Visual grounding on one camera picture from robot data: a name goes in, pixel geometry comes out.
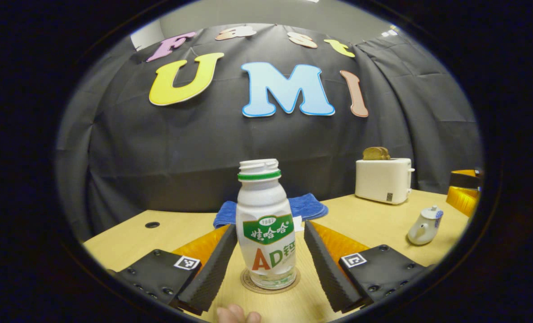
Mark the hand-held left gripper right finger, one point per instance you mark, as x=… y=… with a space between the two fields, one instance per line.
x=324 y=269

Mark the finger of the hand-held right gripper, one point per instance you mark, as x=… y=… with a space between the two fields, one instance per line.
x=466 y=180
x=461 y=202

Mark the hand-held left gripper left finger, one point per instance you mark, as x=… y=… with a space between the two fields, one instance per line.
x=217 y=264

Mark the white teacup lid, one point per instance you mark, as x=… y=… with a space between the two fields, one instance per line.
x=433 y=213

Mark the round beige coaster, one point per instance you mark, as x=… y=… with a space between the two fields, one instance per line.
x=248 y=283

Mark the white blue-flowered teacup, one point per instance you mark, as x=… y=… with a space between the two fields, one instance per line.
x=421 y=233

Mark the white water bottle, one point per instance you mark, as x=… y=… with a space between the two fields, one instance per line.
x=264 y=202

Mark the blue towel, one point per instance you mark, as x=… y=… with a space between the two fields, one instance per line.
x=311 y=206

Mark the white toaster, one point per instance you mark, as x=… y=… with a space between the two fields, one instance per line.
x=381 y=179

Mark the brown bread slice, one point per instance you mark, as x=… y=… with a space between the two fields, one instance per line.
x=376 y=153

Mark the ceiling light panel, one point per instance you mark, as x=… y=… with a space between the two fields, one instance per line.
x=390 y=32

